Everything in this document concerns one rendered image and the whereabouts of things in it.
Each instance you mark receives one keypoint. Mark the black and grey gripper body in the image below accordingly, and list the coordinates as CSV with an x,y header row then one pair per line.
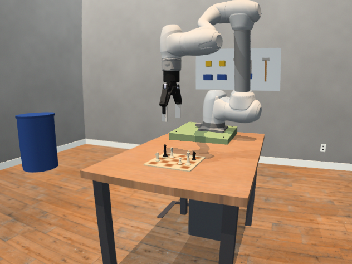
x,y
171,78

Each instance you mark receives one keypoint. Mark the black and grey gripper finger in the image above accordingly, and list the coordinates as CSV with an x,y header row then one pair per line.
x,y
165,96
178,100

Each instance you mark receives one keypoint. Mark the chessboard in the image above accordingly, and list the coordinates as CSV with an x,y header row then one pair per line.
x,y
172,163

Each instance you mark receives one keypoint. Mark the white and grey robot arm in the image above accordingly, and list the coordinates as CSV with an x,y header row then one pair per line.
x,y
241,107

